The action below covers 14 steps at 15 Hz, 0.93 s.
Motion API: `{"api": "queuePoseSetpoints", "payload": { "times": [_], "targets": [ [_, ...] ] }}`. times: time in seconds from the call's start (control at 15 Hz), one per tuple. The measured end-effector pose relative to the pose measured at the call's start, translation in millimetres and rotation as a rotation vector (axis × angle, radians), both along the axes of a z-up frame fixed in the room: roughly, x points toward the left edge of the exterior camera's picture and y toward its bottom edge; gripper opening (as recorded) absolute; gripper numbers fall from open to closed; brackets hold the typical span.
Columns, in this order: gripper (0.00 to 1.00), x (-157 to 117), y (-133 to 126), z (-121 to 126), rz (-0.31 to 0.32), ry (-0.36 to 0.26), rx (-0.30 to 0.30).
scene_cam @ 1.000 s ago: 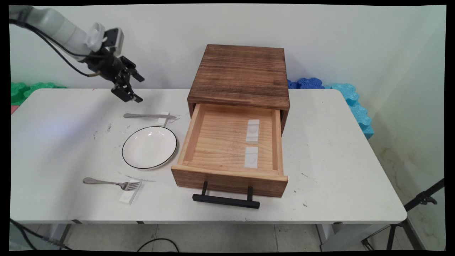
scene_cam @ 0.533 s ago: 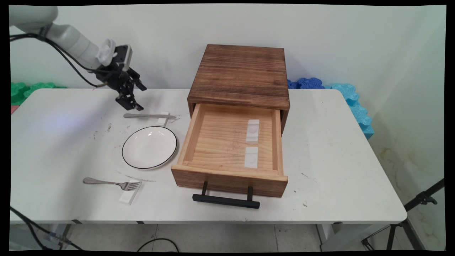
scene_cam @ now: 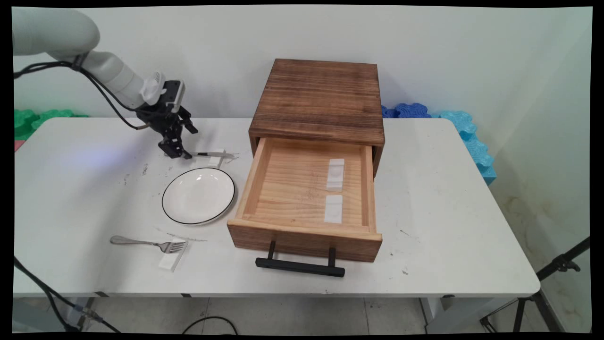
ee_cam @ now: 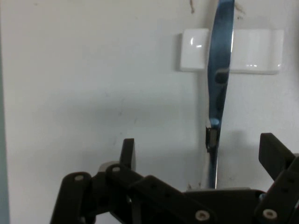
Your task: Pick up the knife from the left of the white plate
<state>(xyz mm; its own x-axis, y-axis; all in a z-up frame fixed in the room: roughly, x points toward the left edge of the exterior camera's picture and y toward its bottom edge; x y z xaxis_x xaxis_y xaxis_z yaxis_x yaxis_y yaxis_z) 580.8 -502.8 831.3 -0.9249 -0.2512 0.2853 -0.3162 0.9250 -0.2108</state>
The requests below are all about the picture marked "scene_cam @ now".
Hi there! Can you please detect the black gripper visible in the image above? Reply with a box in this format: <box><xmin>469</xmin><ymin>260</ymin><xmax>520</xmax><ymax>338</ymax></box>
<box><xmin>137</xmin><ymin>106</ymin><xmax>199</xmax><ymax>160</ymax></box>

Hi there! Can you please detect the white plate black rim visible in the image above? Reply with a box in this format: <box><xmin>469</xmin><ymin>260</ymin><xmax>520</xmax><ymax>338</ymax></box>
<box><xmin>161</xmin><ymin>167</ymin><xmax>236</xmax><ymax>226</ymax></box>

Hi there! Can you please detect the silver fork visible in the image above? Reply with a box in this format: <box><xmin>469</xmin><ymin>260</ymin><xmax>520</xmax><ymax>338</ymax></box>
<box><xmin>110</xmin><ymin>235</ymin><xmax>187</xmax><ymax>254</ymax></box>

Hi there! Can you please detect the light wooden drawer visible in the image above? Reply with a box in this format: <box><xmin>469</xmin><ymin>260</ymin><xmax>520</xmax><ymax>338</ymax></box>
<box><xmin>227</xmin><ymin>137</ymin><xmax>383</xmax><ymax>263</ymax></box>

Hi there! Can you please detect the dark wooden cabinet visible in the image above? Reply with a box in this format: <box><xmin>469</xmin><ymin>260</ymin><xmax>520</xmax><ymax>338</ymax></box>
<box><xmin>248</xmin><ymin>59</ymin><xmax>386</xmax><ymax>178</ymax></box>

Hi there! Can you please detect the green foam mat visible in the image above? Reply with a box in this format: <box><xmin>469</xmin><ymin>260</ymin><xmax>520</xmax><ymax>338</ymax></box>
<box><xmin>14</xmin><ymin>109</ymin><xmax>89</xmax><ymax>141</ymax></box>

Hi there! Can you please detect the white block in drawer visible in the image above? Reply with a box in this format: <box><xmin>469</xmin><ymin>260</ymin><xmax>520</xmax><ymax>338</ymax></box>
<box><xmin>324</xmin><ymin>195</ymin><xmax>344</xmax><ymax>224</ymax></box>
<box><xmin>326</xmin><ymin>159</ymin><xmax>345</xmax><ymax>192</ymax></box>

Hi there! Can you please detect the white table leg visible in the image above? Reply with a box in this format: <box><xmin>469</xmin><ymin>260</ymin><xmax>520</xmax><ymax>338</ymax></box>
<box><xmin>65</xmin><ymin>297</ymin><xmax>96</xmax><ymax>327</ymax></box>
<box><xmin>420</xmin><ymin>296</ymin><xmax>502</xmax><ymax>332</ymax></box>

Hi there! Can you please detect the dark blue foam mat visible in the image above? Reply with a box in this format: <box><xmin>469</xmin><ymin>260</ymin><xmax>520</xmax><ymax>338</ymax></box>
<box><xmin>381</xmin><ymin>103</ymin><xmax>432</xmax><ymax>119</ymax></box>

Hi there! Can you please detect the light blue foam mat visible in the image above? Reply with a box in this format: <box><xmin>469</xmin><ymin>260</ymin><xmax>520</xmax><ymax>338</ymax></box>
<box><xmin>429</xmin><ymin>110</ymin><xmax>497</xmax><ymax>186</ymax></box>

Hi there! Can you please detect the black tripod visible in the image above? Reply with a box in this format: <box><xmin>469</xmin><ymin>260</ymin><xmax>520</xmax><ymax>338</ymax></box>
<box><xmin>480</xmin><ymin>236</ymin><xmax>591</xmax><ymax>333</ymax></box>

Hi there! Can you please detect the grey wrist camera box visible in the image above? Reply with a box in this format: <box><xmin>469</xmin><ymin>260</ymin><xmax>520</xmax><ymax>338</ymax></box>
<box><xmin>162</xmin><ymin>80</ymin><xmax>185</xmax><ymax>114</ymax></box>

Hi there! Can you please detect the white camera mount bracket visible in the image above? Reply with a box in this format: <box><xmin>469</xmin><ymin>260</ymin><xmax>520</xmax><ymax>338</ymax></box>
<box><xmin>140</xmin><ymin>71</ymin><xmax>167</xmax><ymax>106</ymax></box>

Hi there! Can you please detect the black drawer handle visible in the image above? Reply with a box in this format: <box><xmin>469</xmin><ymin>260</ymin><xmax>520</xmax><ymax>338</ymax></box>
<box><xmin>255</xmin><ymin>241</ymin><xmax>345</xmax><ymax>278</ymax></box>

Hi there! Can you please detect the black floor cable loop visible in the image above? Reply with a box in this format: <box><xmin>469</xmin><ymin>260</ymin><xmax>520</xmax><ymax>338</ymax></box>
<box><xmin>182</xmin><ymin>316</ymin><xmax>239</xmax><ymax>335</ymax></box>

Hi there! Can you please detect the black cable near floor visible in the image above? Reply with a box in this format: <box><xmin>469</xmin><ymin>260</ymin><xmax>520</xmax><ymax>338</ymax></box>
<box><xmin>14</xmin><ymin>256</ymin><xmax>122</xmax><ymax>334</ymax></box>

